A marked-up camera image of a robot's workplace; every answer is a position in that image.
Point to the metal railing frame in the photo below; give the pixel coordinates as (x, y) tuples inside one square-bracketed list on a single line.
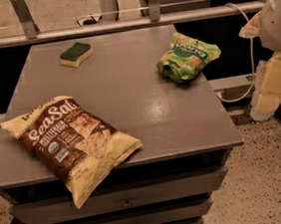
[(37, 21)]

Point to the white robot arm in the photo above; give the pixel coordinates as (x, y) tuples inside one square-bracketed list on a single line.
[(270, 25)]

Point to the brown yellow tortilla chip bag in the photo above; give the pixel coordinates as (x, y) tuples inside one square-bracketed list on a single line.
[(77, 146)]

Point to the green rice chip bag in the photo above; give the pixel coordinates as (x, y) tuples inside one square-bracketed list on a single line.
[(186, 57)]

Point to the green yellow sponge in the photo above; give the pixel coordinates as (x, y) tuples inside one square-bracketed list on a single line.
[(75, 56)]

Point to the middle grey drawer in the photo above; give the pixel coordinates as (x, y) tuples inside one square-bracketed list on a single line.
[(161, 215)]

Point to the grey drawer cabinet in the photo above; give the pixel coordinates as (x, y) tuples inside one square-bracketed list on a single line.
[(182, 128)]

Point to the top grey drawer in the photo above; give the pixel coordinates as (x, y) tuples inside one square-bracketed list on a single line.
[(57, 210)]

